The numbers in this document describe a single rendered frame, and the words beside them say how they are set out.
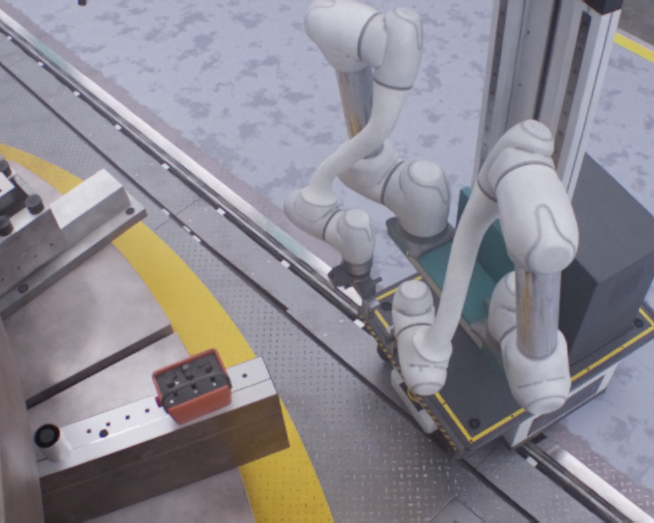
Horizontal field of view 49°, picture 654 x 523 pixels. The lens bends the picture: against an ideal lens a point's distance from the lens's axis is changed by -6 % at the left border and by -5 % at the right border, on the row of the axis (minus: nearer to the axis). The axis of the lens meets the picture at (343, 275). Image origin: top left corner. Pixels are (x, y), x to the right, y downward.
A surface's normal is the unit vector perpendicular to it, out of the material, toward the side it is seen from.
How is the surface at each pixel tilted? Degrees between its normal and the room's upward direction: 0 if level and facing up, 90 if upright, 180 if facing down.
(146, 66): 0
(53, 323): 0
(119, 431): 0
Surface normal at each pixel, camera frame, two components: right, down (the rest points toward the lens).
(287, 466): -0.04, -0.60
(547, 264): 0.08, 0.72
